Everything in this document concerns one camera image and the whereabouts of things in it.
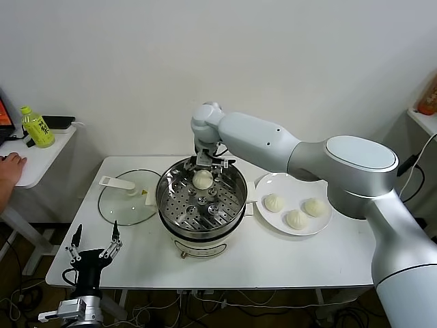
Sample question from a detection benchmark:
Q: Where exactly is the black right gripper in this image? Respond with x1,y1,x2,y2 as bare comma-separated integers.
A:
184,136,237,184

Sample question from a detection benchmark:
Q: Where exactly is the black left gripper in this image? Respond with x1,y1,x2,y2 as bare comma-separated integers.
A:
65,220,124,297

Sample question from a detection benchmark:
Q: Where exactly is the white steamed baozi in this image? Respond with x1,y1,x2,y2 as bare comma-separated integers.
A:
285,209,309,230
264,193,286,213
192,169,214,191
303,197,327,217

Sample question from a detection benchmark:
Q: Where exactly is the bare person forearm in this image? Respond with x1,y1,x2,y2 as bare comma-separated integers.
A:
0,184,16,215

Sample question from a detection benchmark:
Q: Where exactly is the stainless steel steamer basket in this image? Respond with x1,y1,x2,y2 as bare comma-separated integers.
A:
156,156,249,233

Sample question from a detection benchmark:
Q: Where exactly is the bare person hand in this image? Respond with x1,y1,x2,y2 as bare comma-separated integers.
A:
0,152,28,188

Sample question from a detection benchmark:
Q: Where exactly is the white electric cooker base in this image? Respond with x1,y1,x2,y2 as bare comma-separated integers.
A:
145,182,256,261

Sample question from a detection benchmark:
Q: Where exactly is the white round plate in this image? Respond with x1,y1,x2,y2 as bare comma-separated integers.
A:
255,172,334,236

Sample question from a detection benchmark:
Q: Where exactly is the white side table with laptop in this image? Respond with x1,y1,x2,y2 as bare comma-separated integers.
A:
0,128,78,277

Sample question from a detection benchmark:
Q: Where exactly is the yellow green tea bottle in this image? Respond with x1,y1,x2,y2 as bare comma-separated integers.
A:
18,105,55,150

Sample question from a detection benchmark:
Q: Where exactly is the black laptop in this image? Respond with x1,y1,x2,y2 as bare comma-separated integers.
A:
0,87,17,147

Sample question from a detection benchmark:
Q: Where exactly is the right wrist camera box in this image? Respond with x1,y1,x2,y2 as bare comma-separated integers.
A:
197,152,216,169

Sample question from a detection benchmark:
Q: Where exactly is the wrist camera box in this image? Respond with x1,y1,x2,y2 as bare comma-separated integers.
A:
197,152,216,169
38,299,85,322

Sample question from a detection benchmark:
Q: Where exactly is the glass lid with white handle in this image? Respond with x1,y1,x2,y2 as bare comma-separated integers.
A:
98,169,161,227

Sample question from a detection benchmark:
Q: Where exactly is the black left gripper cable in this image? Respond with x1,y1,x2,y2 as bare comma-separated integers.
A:
61,268,79,288

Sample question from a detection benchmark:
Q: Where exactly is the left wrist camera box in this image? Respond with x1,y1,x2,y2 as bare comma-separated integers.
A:
38,299,85,322

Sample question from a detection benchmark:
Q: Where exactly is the black cable with adapter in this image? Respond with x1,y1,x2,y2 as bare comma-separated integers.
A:
397,154,426,202

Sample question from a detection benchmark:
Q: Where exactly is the white hanging cable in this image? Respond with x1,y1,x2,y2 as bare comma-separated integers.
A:
399,133,437,202

